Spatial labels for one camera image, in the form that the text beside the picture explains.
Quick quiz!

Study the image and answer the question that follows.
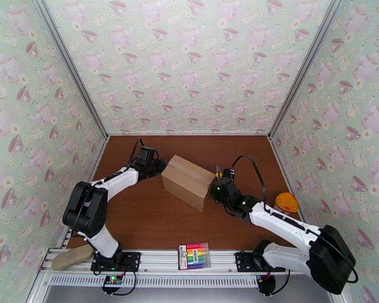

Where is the thin black wire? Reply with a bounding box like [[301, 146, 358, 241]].
[[112, 271, 138, 296], [271, 269, 291, 295]]

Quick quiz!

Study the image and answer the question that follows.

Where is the small green circuit board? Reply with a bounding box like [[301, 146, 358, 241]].
[[102, 275, 124, 288]]

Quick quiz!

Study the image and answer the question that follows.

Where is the jar with orange lid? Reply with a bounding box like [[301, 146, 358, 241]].
[[274, 191, 300, 215]]

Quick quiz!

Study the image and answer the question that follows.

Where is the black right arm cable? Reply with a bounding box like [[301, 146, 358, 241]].
[[232, 155, 359, 284]]

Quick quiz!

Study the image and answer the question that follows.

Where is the tan oblong sponge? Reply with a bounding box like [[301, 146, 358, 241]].
[[52, 244, 96, 271]]

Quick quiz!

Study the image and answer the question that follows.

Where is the pack of coloured highlighters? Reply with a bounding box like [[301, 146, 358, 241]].
[[177, 242, 212, 271]]

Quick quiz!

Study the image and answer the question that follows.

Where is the small black electronics module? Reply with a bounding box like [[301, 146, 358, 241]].
[[257, 275, 276, 295]]

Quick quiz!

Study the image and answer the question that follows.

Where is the aluminium corner post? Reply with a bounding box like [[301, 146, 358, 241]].
[[267, 0, 349, 140], [30, 0, 110, 139]]

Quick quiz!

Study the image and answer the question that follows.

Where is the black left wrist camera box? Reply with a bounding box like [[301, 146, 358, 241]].
[[135, 146, 156, 162]]

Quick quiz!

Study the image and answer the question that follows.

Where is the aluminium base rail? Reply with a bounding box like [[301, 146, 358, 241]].
[[39, 247, 343, 276]]

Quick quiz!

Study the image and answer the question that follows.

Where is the perforated metal cable tray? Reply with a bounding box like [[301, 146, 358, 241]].
[[50, 275, 261, 288]]

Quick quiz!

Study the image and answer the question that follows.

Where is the brown cardboard express box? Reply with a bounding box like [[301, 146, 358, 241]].
[[161, 155, 216, 213]]

